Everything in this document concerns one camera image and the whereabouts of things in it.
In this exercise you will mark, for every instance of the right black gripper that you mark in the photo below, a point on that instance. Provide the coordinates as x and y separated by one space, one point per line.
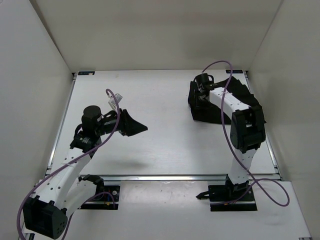
198 104

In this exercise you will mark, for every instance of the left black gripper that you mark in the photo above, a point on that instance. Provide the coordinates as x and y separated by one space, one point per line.
128 124

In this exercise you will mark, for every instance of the black pleated skirt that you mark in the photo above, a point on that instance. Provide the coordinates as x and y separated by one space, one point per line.
207 112

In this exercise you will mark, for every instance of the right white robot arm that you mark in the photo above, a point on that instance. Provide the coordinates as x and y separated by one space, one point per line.
230 102

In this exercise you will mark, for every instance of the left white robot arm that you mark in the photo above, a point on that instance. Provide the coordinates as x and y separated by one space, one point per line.
48 211

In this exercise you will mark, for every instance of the right blue table label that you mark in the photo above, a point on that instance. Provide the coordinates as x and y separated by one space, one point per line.
236 71

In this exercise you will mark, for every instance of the blue table label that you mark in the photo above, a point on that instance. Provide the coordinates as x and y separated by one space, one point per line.
86 73
236 71

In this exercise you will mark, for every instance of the left blue table label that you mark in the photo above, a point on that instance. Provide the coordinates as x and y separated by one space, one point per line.
86 73

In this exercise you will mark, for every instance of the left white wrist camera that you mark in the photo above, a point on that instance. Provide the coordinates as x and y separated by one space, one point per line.
113 101

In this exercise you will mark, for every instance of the front aluminium rail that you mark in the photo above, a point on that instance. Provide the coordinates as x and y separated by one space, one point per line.
163 178

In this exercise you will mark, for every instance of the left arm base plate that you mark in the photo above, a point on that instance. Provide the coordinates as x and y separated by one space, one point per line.
108 201

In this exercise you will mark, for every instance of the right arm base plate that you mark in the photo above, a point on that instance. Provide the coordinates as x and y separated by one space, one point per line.
222 200

